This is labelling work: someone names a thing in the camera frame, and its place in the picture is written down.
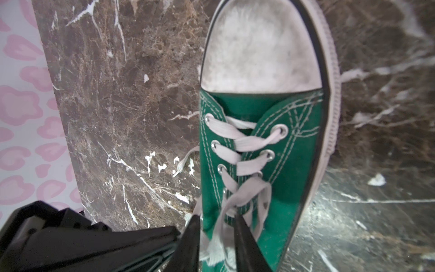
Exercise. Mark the green canvas sneaker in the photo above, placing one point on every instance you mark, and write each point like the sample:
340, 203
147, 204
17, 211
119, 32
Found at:
269, 110

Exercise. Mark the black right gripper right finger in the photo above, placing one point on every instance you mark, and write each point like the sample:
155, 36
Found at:
248, 255

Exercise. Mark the white shoelace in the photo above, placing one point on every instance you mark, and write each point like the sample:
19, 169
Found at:
249, 155

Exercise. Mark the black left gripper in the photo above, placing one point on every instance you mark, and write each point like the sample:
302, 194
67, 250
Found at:
40, 238

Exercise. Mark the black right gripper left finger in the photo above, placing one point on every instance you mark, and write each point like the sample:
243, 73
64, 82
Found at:
186, 255

